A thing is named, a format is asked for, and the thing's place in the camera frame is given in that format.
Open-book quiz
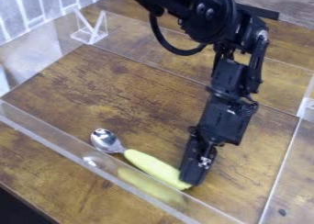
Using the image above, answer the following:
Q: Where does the black wall strip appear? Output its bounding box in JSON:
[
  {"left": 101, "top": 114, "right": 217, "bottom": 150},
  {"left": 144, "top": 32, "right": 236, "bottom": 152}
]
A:
[{"left": 238, "top": 4, "right": 280, "bottom": 20}]

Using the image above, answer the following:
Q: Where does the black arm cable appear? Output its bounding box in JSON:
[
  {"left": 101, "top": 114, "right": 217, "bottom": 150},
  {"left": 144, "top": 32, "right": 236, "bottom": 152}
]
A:
[{"left": 149, "top": 13, "right": 209, "bottom": 57}]

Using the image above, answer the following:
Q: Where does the clear acrylic front barrier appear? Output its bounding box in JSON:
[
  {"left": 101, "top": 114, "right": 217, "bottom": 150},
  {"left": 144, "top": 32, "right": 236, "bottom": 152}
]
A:
[{"left": 0, "top": 100, "right": 246, "bottom": 224}]

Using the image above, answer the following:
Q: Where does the clear acrylic right barrier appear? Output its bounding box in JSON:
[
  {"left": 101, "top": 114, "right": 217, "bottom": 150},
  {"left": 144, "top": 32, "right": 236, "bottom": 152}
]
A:
[{"left": 260, "top": 75, "right": 314, "bottom": 224}]

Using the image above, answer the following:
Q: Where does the clear acrylic barrier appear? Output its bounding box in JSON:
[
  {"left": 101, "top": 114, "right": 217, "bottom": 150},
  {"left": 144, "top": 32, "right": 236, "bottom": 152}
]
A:
[
  {"left": 260, "top": 75, "right": 314, "bottom": 224},
  {"left": 0, "top": 100, "right": 246, "bottom": 224}
]

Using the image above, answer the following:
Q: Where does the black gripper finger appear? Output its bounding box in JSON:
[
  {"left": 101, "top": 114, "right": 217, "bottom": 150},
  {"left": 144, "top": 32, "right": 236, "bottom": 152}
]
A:
[{"left": 180, "top": 135, "right": 217, "bottom": 185}]

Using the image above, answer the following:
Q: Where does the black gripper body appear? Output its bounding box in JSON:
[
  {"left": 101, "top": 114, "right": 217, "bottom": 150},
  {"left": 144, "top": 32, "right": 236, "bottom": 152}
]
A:
[{"left": 188, "top": 88, "right": 260, "bottom": 149}]

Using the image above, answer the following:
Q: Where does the clear acrylic corner bracket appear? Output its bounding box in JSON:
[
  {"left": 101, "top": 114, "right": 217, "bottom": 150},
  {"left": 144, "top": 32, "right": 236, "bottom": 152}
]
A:
[{"left": 70, "top": 9, "right": 109, "bottom": 45}]

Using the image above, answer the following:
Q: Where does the green handled metal spoon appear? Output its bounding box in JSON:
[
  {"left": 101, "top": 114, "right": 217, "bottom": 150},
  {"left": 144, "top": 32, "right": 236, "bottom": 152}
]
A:
[{"left": 90, "top": 129, "right": 192, "bottom": 190}]

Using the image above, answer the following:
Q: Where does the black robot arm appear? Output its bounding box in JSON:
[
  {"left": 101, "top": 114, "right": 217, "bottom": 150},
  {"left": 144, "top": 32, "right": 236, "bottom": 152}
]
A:
[{"left": 136, "top": 0, "right": 269, "bottom": 185}]

